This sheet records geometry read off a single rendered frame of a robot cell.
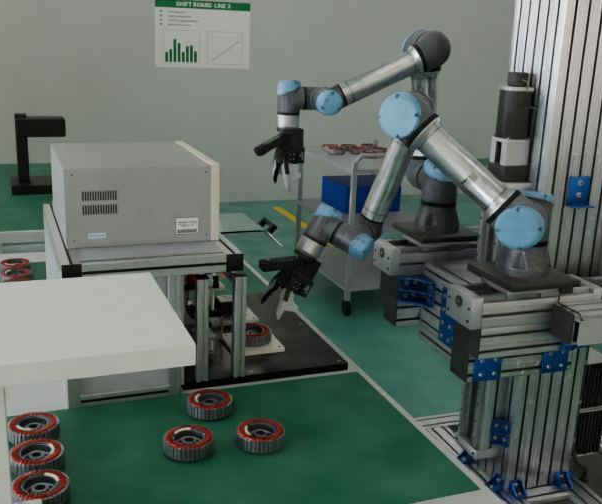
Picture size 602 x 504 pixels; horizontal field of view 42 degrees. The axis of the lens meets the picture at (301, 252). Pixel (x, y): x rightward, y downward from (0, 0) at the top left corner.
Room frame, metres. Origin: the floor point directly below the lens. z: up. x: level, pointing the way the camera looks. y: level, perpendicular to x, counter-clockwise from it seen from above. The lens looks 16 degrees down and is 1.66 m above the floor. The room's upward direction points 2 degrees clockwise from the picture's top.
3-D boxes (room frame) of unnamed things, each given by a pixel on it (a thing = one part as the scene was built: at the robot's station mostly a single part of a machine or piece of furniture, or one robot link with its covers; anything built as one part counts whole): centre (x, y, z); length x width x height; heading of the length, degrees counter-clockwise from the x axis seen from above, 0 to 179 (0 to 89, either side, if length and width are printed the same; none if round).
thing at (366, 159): (4.97, -0.40, 0.51); 1.01 x 0.60 x 1.01; 22
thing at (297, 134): (2.59, 0.05, 1.29); 0.09 x 0.08 x 0.12; 110
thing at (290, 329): (2.23, 0.19, 0.76); 0.64 x 0.47 x 0.02; 22
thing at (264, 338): (2.13, 0.13, 0.80); 0.11 x 0.11 x 0.04
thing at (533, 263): (2.10, -0.63, 1.09); 0.15 x 0.15 x 0.10
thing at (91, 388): (1.79, 0.43, 0.91); 0.28 x 0.03 x 0.32; 112
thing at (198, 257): (2.12, 0.47, 1.09); 0.68 x 0.44 x 0.05; 22
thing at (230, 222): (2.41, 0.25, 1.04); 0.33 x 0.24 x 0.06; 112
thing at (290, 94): (2.59, 0.06, 1.45); 0.09 x 0.08 x 0.11; 102
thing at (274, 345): (2.13, 0.13, 0.78); 0.15 x 0.15 x 0.01; 22
